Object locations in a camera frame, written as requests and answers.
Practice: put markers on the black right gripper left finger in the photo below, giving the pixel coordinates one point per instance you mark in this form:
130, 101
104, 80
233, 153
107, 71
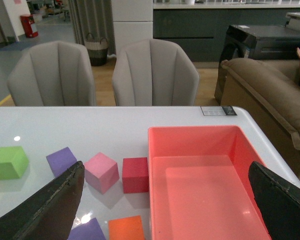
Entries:
50, 212

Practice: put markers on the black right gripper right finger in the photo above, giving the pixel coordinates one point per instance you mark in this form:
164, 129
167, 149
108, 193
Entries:
278, 201

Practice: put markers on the purple foam cube near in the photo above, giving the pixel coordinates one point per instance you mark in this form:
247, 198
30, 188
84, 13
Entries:
87, 231

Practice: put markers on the purple foam cube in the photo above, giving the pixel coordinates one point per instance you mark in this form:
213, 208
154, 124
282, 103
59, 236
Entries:
87, 231
60, 161

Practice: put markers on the purple foam cube far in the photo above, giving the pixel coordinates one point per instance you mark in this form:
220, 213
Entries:
60, 161

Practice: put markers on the pink foam cube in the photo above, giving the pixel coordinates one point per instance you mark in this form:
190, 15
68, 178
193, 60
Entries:
101, 172

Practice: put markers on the green foam cube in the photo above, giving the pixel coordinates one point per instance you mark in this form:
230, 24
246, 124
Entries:
13, 162

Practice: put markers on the orange foam cube right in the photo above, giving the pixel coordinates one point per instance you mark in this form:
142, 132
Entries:
128, 228

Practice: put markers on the pink plastic bin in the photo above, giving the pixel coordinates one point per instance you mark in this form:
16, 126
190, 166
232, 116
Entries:
199, 184

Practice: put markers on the dark red foam cube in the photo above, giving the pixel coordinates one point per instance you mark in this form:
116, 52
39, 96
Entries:
135, 175

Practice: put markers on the brown sofa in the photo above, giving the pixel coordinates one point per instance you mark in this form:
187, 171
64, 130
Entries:
270, 91

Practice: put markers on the table label sticker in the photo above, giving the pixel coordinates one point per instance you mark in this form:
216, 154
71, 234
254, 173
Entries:
218, 111

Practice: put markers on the grey chair left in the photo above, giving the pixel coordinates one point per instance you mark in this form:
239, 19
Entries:
55, 73

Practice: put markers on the grey chair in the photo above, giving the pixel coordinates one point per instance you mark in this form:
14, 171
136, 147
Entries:
55, 73
154, 72

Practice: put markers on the woven laundry basket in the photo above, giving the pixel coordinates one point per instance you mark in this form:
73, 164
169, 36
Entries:
97, 49

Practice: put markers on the grey chair right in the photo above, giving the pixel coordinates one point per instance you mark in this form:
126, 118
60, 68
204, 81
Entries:
154, 72

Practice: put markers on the red cabinet box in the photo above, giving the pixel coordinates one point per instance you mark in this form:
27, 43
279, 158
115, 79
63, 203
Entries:
29, 25

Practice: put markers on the dark kitchen counter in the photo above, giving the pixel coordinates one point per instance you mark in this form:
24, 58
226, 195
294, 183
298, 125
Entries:
200, 29

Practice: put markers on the grey curtain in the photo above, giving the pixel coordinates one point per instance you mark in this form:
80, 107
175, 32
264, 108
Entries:
95, 17

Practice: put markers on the white pillar cabinet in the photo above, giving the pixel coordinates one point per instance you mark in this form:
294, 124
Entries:
132, 21

